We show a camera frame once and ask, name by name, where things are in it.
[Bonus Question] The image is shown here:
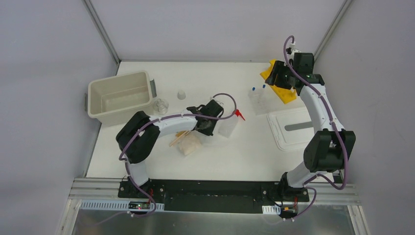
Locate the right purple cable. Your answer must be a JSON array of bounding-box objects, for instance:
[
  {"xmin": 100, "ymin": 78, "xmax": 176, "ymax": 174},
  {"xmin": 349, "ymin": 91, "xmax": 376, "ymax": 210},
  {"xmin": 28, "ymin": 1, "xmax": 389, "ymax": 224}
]
[{"xmin": 283, "ymin": 35, "xmax": 349, "ymax": 222}]

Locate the aluminium frame rail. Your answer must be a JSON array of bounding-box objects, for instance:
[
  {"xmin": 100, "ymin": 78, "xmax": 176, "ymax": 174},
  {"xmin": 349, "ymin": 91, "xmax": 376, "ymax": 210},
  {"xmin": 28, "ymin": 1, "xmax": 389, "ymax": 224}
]
[{"xmin": 69, "ymin": 178, "xmax": 121, "ymax": 200}]

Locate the yellow test tube rack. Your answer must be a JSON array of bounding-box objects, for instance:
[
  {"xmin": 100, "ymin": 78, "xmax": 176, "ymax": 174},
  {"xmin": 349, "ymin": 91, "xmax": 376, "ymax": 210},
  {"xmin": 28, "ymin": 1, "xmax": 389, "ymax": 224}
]
[{"xmin": 260, "ymin": 59, "xmax": 297, "ymax": 104}]

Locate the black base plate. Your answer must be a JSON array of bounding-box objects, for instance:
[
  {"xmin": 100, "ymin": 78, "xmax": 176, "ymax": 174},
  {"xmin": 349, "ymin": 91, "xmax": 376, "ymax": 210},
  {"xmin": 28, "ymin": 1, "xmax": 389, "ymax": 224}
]
[{"xmin": 118, "ymin": 179, "xmax": 309, "ymax": 213}]

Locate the clear plastic tube rack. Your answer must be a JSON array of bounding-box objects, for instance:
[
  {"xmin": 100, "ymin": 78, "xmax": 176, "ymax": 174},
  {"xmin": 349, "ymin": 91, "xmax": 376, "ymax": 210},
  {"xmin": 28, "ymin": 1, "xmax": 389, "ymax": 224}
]
[{"xmin": 248, "ymin": 87, "xmax": 271, "ymax": 116}]

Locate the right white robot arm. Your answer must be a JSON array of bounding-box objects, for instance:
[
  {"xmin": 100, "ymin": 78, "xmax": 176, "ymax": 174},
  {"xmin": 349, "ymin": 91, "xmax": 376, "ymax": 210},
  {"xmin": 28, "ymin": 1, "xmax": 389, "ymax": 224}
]
[{"xmin": 265, "ymin": 50, "xmax": 356, "ymax": 201}]

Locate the beige plastic bin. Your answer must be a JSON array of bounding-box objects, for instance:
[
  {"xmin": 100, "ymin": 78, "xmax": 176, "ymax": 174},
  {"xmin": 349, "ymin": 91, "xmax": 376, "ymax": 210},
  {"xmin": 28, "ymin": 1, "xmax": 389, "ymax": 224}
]
[{"xmin": 87, "ymin": 70, "xmax": 157, "ymax": 126}]

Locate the small glass flask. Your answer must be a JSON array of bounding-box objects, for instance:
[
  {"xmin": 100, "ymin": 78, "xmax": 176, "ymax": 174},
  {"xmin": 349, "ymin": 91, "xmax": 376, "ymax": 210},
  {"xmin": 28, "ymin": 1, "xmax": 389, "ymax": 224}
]
[{"xmin": 153, "ymin": 98, "xmax": 169, "ymax": 115}]

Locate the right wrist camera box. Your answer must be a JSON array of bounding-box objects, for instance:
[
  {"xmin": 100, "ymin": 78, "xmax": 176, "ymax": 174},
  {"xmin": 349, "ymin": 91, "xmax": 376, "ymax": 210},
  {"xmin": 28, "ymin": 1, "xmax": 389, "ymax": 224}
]
[{"xmin": 286, "ymin": 47, "xmax": 301, "ymax": 59}]

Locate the white bin lid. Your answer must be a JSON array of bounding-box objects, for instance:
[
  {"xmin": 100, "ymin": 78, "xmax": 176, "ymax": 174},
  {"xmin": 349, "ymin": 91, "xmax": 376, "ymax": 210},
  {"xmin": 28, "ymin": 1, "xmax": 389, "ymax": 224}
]
[{"xmin": 267, "ymin": 107, "xmax": 315, "ymax": 151}]

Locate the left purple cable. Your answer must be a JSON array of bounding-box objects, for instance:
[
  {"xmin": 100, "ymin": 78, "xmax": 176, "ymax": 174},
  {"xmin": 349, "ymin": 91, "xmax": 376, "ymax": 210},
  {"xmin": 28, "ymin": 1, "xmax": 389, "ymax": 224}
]
[{"xmin": 118, "ymin": 93, "xmax": 238, "ymax": 218}]

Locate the purple cable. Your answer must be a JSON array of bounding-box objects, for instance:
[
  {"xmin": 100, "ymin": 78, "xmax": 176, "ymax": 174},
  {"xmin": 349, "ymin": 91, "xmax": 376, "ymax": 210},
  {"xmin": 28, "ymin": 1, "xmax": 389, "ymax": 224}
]
[
  {"xmin": 283, "ymin": 35, "xmax": 349, "ymax": 222},
  {"xmin": 118, "ymin": 93, "xmax": 238, "ymax": 218}
]

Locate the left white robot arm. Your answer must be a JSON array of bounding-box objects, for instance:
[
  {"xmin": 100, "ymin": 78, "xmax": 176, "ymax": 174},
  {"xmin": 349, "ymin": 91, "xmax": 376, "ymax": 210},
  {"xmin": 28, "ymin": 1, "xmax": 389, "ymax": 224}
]
[{"xmin": 115, "ymin": 100, "xmax": 224, "ymax": 198}]

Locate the bag of white powder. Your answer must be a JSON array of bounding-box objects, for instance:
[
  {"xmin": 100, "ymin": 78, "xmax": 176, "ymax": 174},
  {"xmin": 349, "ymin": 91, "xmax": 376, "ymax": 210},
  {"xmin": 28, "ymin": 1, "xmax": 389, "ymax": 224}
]
[{"xmin": 178, "ymin": 133, "xmax": 202, "ymax": 156}]

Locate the small white cup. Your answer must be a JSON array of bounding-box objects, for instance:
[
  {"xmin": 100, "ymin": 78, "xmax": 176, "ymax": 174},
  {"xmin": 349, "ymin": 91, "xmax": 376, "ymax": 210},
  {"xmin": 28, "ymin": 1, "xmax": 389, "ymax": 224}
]
[{"xmin": 177, "ymin": 90, "xmax": 186, "ymax": 100}]

